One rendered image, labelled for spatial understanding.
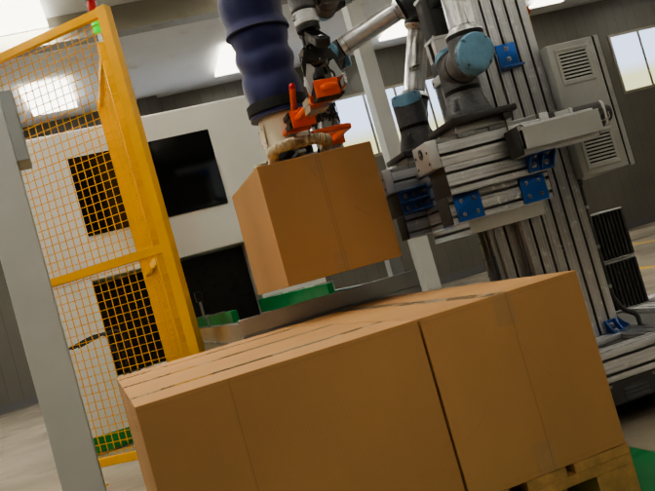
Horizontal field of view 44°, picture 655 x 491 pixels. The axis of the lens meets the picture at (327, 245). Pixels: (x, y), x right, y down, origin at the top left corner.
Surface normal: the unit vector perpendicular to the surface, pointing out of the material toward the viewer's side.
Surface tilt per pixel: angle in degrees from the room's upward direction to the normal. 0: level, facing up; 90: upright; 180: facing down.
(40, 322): 90
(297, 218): 90
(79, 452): 90
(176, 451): 90
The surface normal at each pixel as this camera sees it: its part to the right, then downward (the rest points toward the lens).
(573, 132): 0.21, -0.09
